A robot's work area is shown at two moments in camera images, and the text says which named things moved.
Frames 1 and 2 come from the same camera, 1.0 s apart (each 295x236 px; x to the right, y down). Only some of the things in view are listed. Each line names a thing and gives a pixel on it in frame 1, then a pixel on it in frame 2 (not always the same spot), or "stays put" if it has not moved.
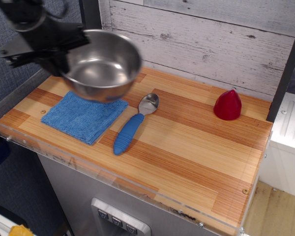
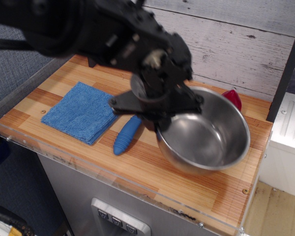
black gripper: [51, 42] to [156, 100]
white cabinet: [284, 164] stays put
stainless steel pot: [103, 70] to [215, 137]
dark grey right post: [283, 85] stays put
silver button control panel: [109, 221] stays put
